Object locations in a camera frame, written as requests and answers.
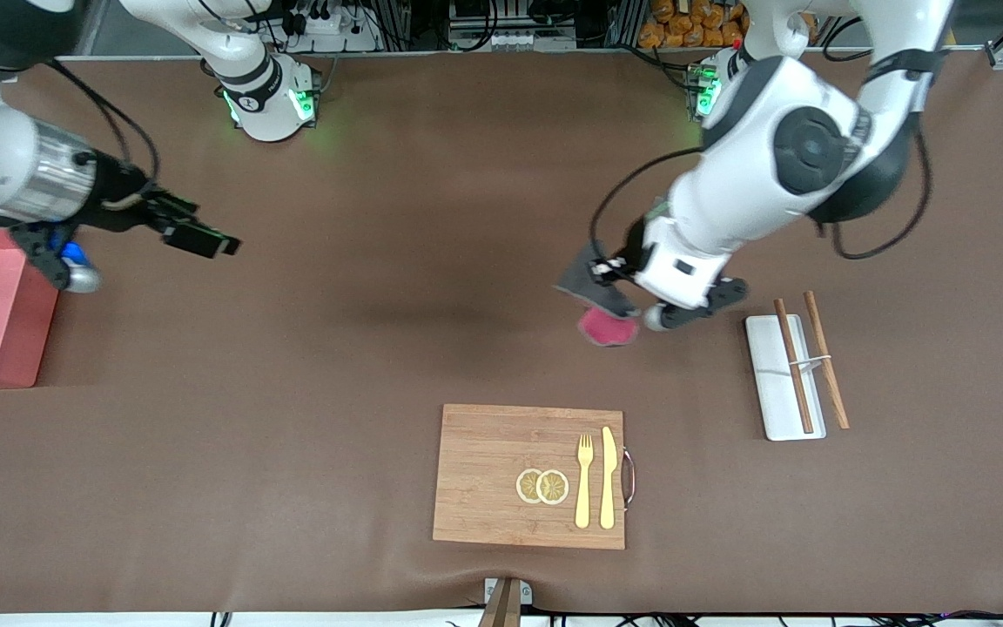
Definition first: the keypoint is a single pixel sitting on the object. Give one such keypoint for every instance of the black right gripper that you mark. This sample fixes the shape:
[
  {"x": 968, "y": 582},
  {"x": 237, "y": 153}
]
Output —
[{"x": 121, "y": 205}]

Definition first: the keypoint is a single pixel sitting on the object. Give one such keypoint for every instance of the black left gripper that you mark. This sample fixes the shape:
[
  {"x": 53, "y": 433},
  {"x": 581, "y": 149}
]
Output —
[{"x": 599, "y": 280}]

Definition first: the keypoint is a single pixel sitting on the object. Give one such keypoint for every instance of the yellow knife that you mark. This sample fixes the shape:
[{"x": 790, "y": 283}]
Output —
[{"x": 608, "y": 479}]

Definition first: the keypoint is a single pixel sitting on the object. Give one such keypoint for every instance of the white rectangular tray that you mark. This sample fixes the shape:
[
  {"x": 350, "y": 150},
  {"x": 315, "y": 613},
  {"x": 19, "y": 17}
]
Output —
[{"x": 771, "y": 383}]

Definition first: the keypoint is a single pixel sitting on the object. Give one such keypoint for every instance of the wooden cutting board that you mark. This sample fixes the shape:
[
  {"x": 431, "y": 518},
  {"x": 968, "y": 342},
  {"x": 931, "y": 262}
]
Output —
[{"x": 493, "y": 479}]

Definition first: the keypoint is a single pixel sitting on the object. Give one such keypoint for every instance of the yellow fork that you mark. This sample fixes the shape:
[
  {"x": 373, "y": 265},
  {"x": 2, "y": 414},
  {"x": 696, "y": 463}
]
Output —
[{"x": 583, "y": 496}]

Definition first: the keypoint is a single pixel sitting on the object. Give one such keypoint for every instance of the grey and pink cloth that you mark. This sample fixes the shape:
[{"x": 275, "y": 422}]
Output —
[{"x": 606, "y": 326}]

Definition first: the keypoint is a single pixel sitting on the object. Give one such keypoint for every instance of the orange snack bags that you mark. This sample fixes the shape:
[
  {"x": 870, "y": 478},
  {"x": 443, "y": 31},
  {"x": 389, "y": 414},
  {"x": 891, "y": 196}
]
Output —
[{"x": 693, "y": 26}]

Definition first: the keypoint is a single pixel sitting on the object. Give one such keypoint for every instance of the white power strip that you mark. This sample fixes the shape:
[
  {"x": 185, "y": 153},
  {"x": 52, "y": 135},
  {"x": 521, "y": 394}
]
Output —
[{"x": 327, "y": 26}]

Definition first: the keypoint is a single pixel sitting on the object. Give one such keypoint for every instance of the brown table cover mat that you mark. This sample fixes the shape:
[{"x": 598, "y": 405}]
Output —
[{"x": 380, "y": 348}]

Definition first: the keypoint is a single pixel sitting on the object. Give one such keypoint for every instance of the lemon slice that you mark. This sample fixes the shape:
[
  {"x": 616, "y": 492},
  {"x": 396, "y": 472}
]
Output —
[{"x": 555, "y": 488}]

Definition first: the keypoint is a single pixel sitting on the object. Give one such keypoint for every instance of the metal table edge bracket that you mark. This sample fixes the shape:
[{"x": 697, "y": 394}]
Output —
[{"x": 508, "y": 601}]

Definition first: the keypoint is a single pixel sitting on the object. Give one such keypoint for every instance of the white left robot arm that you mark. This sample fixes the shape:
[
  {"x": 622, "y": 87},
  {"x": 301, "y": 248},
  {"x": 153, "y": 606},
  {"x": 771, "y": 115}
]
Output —
[{"x": 780, "y": 192}]

